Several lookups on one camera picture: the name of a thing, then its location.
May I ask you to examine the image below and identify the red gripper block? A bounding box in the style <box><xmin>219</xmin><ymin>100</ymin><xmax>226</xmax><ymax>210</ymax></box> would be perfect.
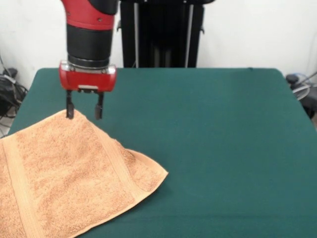
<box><xmin>58</xmin><ymin>59</ymin><xmax>118</xmax><ymax>120</ymax></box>

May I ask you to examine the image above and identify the tan terry towel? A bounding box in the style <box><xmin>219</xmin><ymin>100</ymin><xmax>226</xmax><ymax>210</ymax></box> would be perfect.
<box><xmin>0</xmin><ymin>109</ymin><xmax>170</xmax><ymax>238</ymax></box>

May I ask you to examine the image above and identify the dark green tablecloth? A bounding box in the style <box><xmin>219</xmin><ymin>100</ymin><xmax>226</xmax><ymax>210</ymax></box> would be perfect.
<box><xmin>0</xmin><ymin>67</ymin><xmax>317</xmax><ymax>238</ymax></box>

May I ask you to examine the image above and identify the grey chair base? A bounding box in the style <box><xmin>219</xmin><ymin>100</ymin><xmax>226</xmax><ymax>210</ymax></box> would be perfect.
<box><xmin>285</xmin><ymin>72</ymin><xmax>317</xmax><ymax>119</ymax></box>

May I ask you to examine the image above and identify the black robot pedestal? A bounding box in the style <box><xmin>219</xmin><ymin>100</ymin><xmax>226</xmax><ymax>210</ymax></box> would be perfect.
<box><xmin>115</xmin><ymin>0</ymin><xmax>206</xmax><ymax>69</ymax></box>

